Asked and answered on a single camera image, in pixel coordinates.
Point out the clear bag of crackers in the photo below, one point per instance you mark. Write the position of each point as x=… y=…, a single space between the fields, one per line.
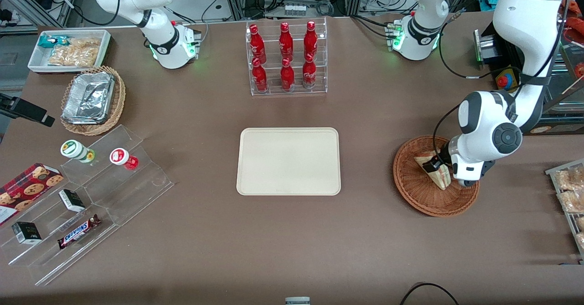
x=86 y=42
x=73 y=57

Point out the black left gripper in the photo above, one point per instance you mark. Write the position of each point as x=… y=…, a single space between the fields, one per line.
x=439 y=160

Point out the white power strip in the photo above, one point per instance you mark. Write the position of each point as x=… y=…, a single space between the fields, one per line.
x=295 y=9

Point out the beige plastic tray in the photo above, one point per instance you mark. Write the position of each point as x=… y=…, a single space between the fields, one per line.
x=288 y=161

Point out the small black box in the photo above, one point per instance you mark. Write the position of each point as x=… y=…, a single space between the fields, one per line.
x=72 y=200
x=26 y=233

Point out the teal snack packet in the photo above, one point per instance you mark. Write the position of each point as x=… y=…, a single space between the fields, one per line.
x=50 y=41

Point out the Snickers chocolate bar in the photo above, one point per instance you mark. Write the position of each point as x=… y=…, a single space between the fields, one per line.
x=77 y=232

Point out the clear acrylic step shelf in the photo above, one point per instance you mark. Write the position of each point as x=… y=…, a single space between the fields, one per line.
x=137 y=191

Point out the green lid white cup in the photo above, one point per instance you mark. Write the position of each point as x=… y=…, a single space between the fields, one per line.
x=73 y=149

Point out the red lid cup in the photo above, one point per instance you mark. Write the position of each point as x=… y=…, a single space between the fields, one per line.
x=121 y=157

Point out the bagged pastry snack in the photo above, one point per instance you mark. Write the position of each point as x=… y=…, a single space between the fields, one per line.
x=570 y=179
x=572 y=201

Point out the black food warmer appliance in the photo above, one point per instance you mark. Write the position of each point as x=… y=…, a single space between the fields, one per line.
x=556 y=113

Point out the triangle sandwich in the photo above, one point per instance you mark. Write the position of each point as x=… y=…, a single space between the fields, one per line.
x=440 y=181

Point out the oval light wicker basket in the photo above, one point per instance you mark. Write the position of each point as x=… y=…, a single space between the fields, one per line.
x=119 y=95

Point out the red tartan cookie box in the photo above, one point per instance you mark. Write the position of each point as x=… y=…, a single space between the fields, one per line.
x=27 y=188

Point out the clear acrylic bottle rack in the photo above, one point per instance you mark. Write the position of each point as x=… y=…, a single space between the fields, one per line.
x=294 y=92

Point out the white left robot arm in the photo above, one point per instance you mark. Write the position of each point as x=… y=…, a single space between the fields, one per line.
x=524 y=22

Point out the red emergency stop button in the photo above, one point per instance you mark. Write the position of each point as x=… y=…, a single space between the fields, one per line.
x=503 y=81

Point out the round brown wicker basket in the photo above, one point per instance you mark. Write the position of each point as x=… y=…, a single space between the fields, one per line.
x=424 y=200

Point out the grey device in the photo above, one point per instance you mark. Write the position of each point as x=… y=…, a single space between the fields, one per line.
x=297 y=301

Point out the red cola bottle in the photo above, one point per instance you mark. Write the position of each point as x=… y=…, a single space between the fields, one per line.
x=257 y=42
x=309 y=73
x=286 y=40
x=259 y=76
x=310 y=39
x=287 y=76

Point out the white rectangular snack bin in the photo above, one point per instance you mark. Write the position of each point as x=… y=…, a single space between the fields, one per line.
x=36 y=60

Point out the stacked aluminium foil containers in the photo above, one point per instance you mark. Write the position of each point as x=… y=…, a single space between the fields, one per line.
x=89 y=97

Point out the silver box with green light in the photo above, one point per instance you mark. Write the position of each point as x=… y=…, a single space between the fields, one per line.
x=484 y=47

